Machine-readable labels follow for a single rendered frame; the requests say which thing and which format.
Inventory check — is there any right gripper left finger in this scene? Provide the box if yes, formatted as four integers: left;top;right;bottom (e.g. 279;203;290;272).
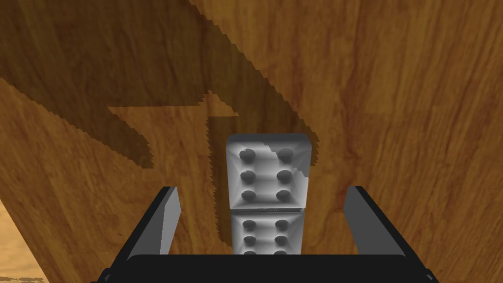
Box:
125;186;182;261

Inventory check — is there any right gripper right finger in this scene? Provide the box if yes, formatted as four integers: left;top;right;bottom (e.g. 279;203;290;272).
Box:
343;185;409;259

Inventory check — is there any grey domino block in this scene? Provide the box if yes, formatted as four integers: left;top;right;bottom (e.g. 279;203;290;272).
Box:
225;133;313;256

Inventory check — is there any brown wooden table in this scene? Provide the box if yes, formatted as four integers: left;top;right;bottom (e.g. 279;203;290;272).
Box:
0;0;503;283

